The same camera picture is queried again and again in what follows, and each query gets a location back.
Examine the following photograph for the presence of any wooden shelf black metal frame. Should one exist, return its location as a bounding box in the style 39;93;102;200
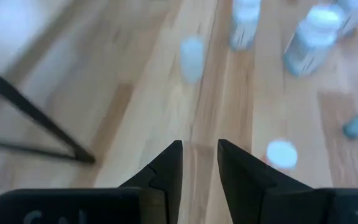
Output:
0;0;96;165

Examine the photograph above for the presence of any small translucent white bottle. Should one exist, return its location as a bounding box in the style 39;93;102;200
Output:
180;35;205;84

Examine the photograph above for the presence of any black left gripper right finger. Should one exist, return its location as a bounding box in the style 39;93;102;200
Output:
217;139;358;224

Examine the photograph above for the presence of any red pill vial white cap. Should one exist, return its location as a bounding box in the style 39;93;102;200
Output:
261;139;299;171

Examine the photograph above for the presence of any white melatonin supplement bottle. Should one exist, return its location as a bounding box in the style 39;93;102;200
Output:
228;0;262;52
337;0;358;37
283;4;346;77

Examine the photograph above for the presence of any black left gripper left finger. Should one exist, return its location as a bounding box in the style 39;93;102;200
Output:
0;139;184;224

